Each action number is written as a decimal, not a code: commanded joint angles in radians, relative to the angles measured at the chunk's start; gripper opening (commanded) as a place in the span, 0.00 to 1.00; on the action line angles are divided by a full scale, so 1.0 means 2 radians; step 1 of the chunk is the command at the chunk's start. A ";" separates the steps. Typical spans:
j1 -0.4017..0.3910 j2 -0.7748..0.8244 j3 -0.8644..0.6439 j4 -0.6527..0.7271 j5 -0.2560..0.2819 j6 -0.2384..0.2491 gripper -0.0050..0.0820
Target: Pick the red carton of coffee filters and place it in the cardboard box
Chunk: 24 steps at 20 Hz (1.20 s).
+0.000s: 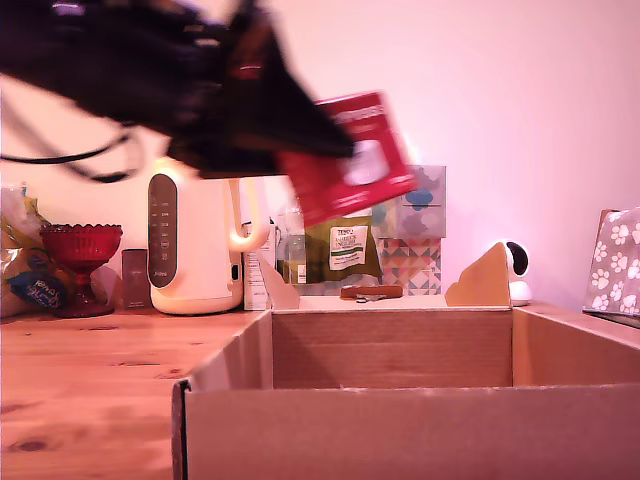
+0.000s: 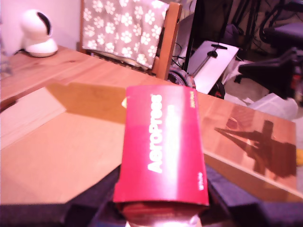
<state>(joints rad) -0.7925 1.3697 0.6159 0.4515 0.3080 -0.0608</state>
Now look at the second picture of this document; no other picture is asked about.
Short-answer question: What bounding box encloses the red coffee filter carton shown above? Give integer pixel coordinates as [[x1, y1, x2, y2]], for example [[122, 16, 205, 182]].
[[113, 85, 210, 226]]

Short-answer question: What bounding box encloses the open brown cardboard box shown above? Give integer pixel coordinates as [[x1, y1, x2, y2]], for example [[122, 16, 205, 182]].
[[0, 81, 303, 204]]

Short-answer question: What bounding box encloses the clear plastic storage bin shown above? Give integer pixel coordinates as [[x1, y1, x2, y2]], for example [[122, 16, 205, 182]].
[[248, 93, 299, 122]]

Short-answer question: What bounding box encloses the black rubber wheel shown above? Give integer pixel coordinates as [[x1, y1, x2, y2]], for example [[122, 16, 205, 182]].
[[167, 68, 197, 89]]

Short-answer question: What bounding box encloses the white board with pump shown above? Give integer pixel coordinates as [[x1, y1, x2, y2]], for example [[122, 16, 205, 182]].
[[188, 40, 240, 96]]

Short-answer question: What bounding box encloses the black office chair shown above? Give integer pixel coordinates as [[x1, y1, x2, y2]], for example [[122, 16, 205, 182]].
[[234, 22, 303, 101]]

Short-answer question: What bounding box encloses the wooden chair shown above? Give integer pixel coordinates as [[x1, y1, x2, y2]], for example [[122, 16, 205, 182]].
[[76, 0, 183, 80]]

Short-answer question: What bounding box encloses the grey paw print blanket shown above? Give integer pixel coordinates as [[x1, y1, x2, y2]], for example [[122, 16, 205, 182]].
[[81, 0, 169, 70]]

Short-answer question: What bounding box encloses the small white round camera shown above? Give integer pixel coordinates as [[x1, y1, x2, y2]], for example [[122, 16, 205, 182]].
[[19, 9, 59, 58]]

